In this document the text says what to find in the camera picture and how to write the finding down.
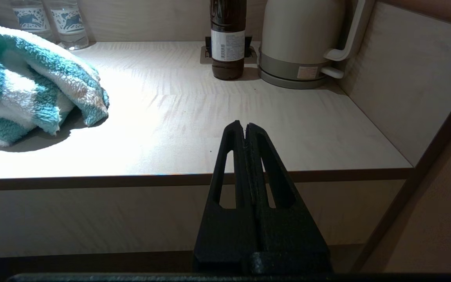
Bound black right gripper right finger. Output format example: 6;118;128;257
246;123;332;273

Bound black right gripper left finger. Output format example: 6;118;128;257
193;121;258;273

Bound teal white striped towel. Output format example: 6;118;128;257
0;22;110;148

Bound grey kettle base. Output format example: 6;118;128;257
258;65;345;90

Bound dark liquid bottle white label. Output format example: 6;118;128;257
210;0;247;80

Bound beige electric kettle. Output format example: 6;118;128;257
259;0;367;79

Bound clear water bottle blue label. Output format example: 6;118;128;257
10;0;56;43
46;0;89;50

